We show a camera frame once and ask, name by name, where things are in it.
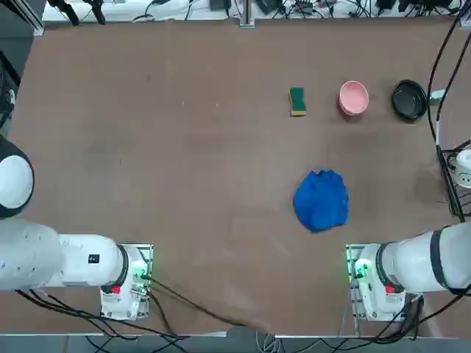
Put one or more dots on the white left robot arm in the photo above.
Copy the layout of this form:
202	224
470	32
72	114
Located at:
73	261

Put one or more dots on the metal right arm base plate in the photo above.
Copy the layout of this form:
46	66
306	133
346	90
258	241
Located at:
351	257

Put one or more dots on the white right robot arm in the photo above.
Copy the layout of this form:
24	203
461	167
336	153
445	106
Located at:
404	264

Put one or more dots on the green and yellow sponge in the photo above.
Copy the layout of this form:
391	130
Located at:
297	99

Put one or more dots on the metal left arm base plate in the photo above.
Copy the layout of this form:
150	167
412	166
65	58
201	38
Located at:
147	253

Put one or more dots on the blue cloth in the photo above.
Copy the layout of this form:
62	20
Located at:
322	202

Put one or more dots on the black stand leg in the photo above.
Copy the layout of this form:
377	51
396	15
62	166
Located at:
97	13
70	11

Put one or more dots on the pink bowl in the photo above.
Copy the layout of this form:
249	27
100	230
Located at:
353	97

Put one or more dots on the white mug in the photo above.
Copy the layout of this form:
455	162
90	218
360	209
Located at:
464	167

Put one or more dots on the aluminium frame post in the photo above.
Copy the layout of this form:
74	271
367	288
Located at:
247	14

